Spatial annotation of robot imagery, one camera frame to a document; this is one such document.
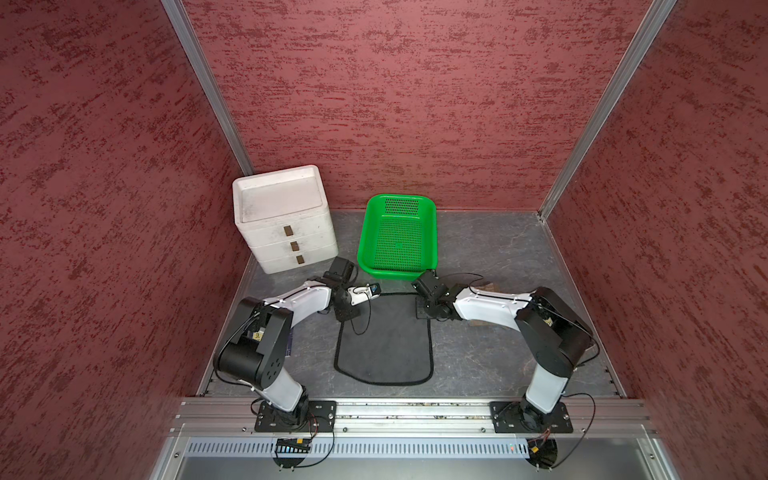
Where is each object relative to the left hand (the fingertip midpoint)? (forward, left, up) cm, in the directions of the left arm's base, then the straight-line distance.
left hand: (347, 304), depth 94 cm
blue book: (-15, +16, -1) cm, 22 cm away
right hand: (-2, -25, -1) cm, 25 cm away
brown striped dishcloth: (+6, -45, +2) cm, 46 cm away
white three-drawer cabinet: (+16, +17, +24) cm, 33 cm away
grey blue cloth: (-13, -13, +1) cm, 19 cm away
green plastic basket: (+31, -17, -4) cm, 36 cm away
